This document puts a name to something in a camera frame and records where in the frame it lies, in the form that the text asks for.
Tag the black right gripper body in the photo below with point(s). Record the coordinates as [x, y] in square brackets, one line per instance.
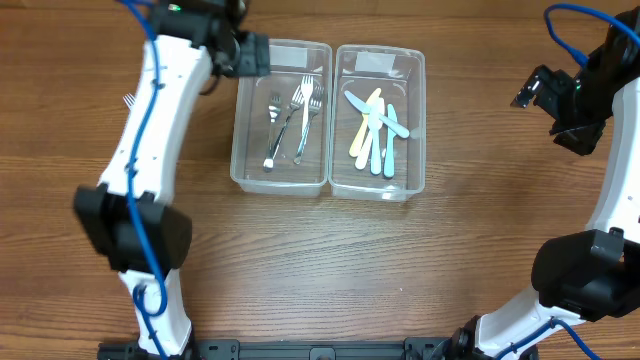
[576, 132]

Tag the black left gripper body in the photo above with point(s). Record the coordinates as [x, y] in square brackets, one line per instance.
[255, 56]

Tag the black handled metal fork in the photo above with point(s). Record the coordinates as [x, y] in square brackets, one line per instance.
[295, 104]

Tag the white plastic fork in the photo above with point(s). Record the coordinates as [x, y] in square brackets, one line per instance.
[307, 89]

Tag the silver metal fork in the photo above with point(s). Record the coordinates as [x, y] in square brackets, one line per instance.
[314, 110]
[274, 109]

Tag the light blue plastic knife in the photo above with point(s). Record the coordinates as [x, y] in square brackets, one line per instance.
[374, 126]

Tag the yellow plastic knife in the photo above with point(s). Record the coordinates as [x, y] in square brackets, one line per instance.
[357, 143]

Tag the pale green plastic knife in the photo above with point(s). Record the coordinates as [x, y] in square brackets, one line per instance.
[389, 161]

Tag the grey white plastic knife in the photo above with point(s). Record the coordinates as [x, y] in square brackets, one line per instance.
[361, 106]

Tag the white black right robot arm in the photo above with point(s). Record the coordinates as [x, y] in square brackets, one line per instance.
[589, 275]

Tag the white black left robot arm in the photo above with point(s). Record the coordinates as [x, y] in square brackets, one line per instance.
[128, 216]

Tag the left clear plastic container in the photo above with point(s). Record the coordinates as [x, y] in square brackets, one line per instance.
[291, 60]

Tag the clear plastic container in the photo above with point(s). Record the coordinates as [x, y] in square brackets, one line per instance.
[291, 60]
[401, 75]

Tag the right clear plastic container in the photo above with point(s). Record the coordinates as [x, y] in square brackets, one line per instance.
[401, 75]

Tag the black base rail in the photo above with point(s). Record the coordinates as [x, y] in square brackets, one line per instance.
[226, 349]

